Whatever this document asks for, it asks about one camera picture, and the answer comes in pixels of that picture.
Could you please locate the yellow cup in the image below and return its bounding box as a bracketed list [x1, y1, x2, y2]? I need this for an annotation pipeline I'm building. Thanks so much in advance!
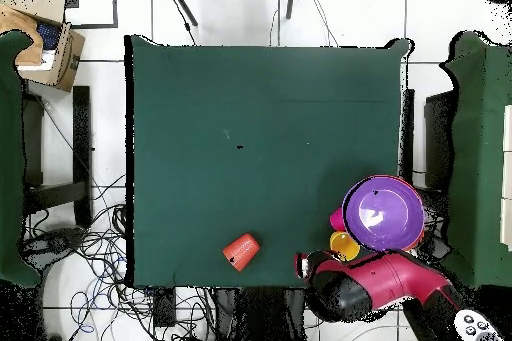
[328, 230, 362, 263]

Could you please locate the orange cup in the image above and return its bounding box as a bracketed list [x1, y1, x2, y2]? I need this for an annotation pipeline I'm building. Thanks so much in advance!
[222, 232, 262, 273]

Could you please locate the pink cup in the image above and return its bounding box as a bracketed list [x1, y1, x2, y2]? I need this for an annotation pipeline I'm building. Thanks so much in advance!
[328, 207, 346, 232]

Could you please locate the purple bowl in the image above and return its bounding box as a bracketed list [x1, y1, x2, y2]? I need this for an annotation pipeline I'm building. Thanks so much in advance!
[341, 174, 426, 253]

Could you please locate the dark grey stand base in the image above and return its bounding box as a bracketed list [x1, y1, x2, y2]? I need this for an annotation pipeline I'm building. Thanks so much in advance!
[425, 236, 453, 260]
[21, 227, 87, 274]

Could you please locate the black power strip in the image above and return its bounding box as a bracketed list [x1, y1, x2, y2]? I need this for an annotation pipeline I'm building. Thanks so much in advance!
[152, 286, 178, 328]

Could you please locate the dark green tablecloth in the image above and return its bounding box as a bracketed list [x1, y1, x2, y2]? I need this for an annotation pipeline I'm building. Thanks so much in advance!
[124, 34, 415, 291]

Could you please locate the green covered side table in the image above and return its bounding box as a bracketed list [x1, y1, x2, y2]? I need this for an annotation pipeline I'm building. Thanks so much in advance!
[437, 30, 512, 288]
[0, 30, 41, 288]

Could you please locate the cardboard box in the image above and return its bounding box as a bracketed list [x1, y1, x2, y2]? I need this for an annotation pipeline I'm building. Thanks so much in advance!
[0, 0, 86, 94]

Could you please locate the blue cloth bundle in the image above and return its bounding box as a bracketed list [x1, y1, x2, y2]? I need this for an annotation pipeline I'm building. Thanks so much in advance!
[35, 22, 62, 51]

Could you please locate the tangle of cables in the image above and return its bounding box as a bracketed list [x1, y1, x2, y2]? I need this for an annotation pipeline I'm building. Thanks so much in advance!
[23, 172, 217, 341]

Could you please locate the black chair frame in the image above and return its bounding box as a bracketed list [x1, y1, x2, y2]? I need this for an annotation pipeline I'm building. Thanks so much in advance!
[21, 85, 93, 230]
[399, 88, 455, 206]

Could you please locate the blue cable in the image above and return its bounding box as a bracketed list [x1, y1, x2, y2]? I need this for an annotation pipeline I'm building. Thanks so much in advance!
[71, 292, 97, 336]

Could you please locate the white board black frame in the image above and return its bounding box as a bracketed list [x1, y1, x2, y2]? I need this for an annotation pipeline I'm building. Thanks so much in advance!
[63, 0, 119, 30]

